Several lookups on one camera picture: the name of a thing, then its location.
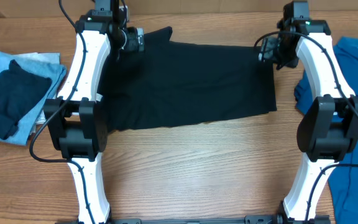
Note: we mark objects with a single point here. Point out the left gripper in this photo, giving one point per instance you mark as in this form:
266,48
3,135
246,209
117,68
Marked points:
137,40

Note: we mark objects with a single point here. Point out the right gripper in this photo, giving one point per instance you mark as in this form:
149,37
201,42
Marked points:
268,50

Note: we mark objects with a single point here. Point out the black t-shirt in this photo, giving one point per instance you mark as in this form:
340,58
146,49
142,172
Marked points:
173,84

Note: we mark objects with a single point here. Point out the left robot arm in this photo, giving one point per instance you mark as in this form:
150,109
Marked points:
76,122

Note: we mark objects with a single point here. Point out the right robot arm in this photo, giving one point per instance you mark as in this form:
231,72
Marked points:
329,129

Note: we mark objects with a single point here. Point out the white shirt label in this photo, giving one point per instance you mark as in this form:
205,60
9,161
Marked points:
99,97

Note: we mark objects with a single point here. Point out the folded white patterned cloth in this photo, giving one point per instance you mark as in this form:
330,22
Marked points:
43,115

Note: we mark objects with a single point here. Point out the folded light blue shirt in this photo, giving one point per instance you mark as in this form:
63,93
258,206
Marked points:
45,65

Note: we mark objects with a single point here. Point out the folded navy shirt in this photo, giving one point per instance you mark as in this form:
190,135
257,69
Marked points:
20,91

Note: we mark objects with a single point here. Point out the cardboard board at back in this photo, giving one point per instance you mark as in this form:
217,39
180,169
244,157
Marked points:
50,8

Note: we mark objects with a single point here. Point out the blue polo shirt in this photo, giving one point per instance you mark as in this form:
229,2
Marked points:
328,130

